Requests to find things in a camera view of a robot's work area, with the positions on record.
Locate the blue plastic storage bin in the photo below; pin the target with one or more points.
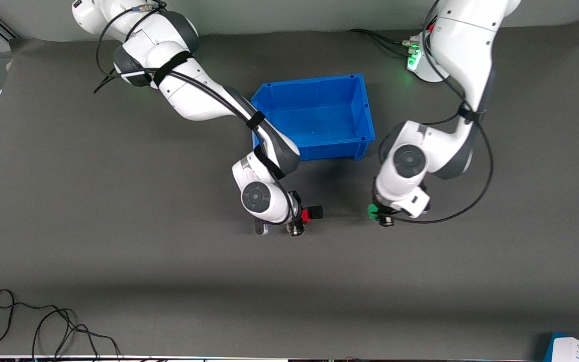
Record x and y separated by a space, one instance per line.
319 115

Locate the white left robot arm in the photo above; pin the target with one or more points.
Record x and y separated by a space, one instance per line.
410 161

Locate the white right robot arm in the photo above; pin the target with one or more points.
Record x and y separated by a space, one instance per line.
194 95

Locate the small black cube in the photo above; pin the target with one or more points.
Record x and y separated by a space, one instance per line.
316 211

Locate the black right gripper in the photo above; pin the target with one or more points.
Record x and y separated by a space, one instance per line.
297 219

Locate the small green cube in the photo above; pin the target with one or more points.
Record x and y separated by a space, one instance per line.
373 212

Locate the small red cube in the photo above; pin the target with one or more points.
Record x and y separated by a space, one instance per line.
305 216

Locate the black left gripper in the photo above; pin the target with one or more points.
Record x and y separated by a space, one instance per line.
386 219

